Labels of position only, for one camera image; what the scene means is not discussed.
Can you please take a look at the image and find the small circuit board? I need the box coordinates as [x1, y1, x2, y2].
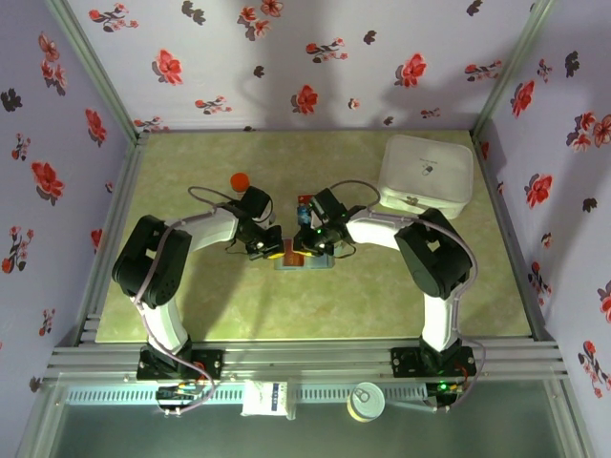
[426, 379, 467, 412]
[156, 381, 201, 415]

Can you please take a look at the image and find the white plastic container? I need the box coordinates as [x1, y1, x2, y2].
[376, 135, 475, 220]

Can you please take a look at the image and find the lavender arm cable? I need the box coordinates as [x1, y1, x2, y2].
[328, 178, 488, 412]
[133, 185, 230, 415]

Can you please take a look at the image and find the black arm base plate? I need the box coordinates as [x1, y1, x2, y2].
[137, 347, 225, 382]
[390, 345, 477, 379]

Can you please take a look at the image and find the white blue paper packet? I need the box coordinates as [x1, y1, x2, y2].
[241, 380, 298, 422]

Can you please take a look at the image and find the lavender right arm cable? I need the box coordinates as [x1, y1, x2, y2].
[328, 178, 488, 412]

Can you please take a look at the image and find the aluminium corner post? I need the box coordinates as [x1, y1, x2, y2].
[470, 0, 559, 137]
[45, 0, 144, 144]

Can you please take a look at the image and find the lavender left arm cable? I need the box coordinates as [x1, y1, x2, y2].
[133, 185, 230, 415]

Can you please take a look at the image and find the aluminium front rail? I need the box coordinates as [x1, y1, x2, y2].
[42, 339, 570, 383]

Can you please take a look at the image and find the clear grey card holder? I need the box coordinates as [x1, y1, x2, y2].
[274, 237, 338, 273]

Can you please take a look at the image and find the aluminium side rail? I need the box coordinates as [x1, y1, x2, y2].
[470, 128, 558, 343]
[74, 132, 150, 345]

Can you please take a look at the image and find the tin can with pull tab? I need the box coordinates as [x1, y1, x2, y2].
[346, 381, 387, 424]

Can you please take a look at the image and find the slotted white cable duct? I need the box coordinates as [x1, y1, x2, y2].
[64, 384, 431, 406]

